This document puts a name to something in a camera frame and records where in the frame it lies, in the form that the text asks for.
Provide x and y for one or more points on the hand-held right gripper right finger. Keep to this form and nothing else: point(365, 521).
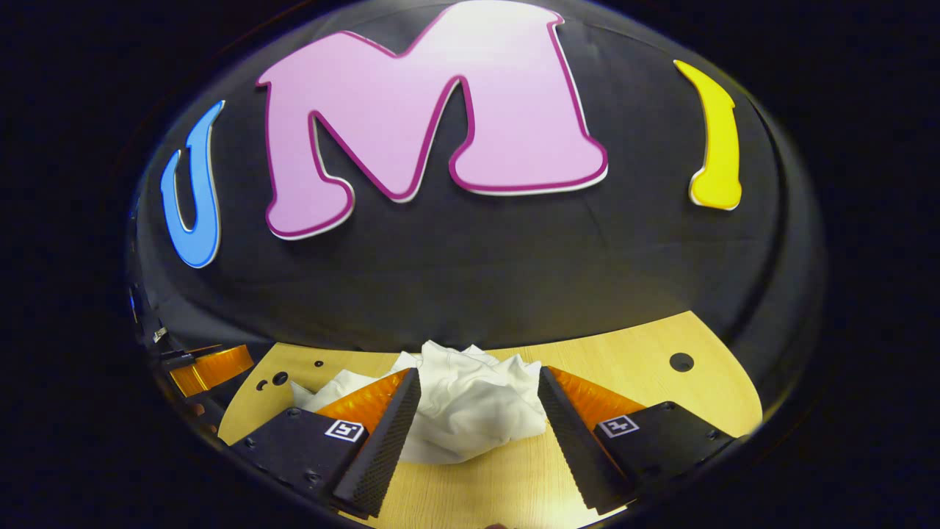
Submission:
point(569, 433)

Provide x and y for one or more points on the small silver backdrop clip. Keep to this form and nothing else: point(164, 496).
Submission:
point(159, 335)

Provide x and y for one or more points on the white long-sleeved garment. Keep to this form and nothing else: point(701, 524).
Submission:
point(470, 411)

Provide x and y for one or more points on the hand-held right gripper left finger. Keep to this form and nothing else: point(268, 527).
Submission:
point(389, 433)

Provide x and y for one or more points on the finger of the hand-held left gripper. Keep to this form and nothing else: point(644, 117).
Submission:
point(213, 367)

